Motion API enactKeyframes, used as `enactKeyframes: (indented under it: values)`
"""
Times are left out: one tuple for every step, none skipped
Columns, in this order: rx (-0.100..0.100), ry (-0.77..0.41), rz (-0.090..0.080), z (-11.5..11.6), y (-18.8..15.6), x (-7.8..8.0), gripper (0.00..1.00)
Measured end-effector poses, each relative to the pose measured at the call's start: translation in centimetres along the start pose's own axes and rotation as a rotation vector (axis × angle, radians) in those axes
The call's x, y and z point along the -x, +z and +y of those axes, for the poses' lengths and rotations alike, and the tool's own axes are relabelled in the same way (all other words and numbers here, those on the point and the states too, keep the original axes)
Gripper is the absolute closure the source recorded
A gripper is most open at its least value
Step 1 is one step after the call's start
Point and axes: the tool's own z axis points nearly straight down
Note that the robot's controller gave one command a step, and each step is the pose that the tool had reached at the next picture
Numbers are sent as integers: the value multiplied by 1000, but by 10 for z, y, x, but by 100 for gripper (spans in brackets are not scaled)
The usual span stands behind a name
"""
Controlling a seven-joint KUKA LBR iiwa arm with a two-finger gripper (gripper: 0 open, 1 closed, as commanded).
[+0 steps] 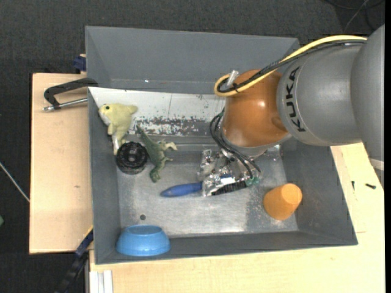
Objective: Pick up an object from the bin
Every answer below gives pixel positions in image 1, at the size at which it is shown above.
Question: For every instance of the black toy tyre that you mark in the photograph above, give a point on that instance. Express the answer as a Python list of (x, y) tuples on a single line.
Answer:
[(132, 158)]

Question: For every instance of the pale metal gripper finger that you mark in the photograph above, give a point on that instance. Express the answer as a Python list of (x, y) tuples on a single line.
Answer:
[(210, 185), (206, 160)]

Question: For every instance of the orange plastic cup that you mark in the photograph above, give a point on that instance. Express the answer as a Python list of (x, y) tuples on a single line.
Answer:
[(281, 202)]

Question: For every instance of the green toy dinosaur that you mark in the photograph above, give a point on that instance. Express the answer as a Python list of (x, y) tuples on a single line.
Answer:
[(156, 156)]

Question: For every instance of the grey metal bin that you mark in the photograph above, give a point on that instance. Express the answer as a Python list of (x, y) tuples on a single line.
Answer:
[(195, 212)]

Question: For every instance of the pale brown flat board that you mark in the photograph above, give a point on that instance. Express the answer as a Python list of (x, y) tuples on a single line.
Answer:
[(58, 169)]

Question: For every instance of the yellow plush shark toy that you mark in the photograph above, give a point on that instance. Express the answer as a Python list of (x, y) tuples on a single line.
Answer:
[(119, 119)]

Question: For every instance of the blue plastic bowl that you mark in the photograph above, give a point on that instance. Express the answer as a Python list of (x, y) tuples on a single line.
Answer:
[(143, 241)]

